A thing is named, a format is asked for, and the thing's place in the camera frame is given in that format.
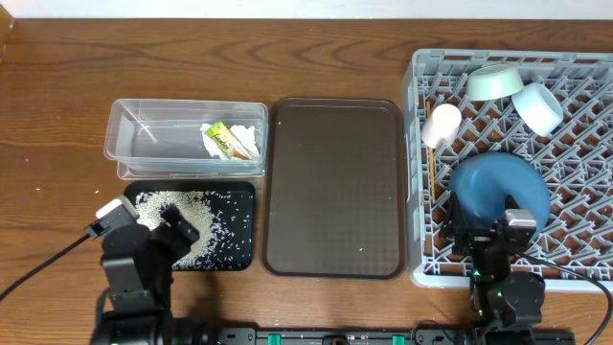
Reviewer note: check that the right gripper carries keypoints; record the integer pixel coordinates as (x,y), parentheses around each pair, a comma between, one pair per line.
(456,225)

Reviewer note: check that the dark blue plate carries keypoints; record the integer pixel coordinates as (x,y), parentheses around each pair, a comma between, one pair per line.
(483,182)

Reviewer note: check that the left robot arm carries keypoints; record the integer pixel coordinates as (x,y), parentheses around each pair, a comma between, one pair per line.
(137,262)

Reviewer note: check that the clear plastic waste bin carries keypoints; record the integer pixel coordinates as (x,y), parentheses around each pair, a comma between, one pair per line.
(161,139)

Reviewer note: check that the grey dishwasher rack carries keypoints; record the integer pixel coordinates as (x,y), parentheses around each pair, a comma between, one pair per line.
(573,253)

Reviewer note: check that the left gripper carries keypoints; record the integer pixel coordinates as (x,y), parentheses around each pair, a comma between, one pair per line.
(168,235)

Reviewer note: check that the black plastic tray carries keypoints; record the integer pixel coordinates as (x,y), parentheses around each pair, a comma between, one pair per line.
(239,249)

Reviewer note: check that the brown serving tray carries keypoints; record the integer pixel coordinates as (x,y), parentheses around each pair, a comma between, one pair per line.
(335,190)

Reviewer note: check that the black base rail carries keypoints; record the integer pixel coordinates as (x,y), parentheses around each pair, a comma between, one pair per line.
(418,336)

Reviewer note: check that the pink plastic cup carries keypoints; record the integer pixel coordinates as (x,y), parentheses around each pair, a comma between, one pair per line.
(442,126)

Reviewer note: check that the mint green bowl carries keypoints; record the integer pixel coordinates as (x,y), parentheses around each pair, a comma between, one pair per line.
(493,82)

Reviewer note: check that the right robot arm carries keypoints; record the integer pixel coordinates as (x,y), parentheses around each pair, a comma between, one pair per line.
(508,303)

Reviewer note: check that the white rice grains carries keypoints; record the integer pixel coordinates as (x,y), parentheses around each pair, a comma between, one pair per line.
(206,220)

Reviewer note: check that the green yellow snack wrapper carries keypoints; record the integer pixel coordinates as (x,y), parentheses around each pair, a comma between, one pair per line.
(227,142)

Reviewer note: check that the light blue small bowl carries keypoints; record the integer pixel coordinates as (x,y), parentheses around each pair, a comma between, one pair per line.
(539,109)

